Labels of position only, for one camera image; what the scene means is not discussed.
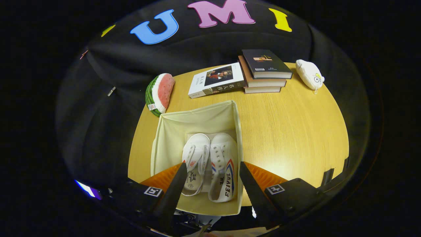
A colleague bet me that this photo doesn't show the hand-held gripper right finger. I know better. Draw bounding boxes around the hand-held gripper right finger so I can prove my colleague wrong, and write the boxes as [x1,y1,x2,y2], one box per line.
[239,161,328,230]

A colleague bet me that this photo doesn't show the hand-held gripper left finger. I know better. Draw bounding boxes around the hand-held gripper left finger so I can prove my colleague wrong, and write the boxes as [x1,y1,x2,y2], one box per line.
[109,162,188,232]

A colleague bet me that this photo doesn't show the white canvas shoe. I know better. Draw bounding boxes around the white canvas shoe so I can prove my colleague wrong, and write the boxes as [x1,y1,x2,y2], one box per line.
[208,133,238,202]
[181,133,211,197]

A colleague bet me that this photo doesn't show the cream fabric storage box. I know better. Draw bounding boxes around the cream fabric storage box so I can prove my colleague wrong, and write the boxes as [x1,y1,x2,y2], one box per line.
[150,100,244,216]

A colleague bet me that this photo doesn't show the bright screen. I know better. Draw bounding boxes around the bright screen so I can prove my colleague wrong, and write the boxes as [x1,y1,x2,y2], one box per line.
[74,179,103,200]

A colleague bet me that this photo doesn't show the thin brown book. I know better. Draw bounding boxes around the thin brown book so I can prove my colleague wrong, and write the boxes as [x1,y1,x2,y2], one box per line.
[243,86,282,94]

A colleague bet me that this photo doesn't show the watermelon slice plush toy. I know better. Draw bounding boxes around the watermelon slice plush toy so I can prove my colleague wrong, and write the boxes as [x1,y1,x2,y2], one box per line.
[145,73,175,118]

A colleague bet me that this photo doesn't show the brown cover book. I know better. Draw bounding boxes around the brown cover book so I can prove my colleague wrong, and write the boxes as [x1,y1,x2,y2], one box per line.
[238,55,287,88]

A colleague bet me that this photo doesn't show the white book with portrait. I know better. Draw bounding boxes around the white book with portrait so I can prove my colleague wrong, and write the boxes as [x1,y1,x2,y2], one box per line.
[188,63,246,99]

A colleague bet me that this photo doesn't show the white plush toy with eyes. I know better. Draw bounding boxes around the white plush toy with eyes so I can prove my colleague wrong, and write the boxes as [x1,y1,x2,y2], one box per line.
[295,59,325,94]

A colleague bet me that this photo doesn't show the black backdrop cloth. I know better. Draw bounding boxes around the black backdrop cloth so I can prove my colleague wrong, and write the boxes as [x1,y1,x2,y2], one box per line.
[56,0,370,195]

